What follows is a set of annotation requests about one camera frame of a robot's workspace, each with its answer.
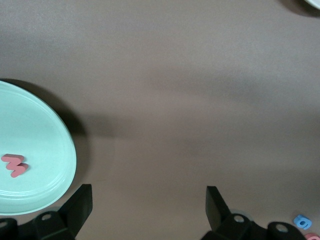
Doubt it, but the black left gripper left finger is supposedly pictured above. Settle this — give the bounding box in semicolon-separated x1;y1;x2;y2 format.
0;184;94;240

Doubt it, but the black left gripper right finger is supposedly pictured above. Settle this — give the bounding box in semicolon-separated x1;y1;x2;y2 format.
201;186;307;240

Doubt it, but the red foam letter w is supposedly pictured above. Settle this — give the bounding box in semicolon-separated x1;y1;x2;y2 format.
1;153;30;179

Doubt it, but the green plate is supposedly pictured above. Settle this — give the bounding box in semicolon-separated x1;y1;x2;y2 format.
0;80;77;216

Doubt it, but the beige plate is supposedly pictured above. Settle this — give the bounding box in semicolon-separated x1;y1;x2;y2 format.
303;0;320;11

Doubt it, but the blue foam letter g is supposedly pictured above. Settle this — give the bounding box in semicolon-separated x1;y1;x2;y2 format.
293;214;313;230

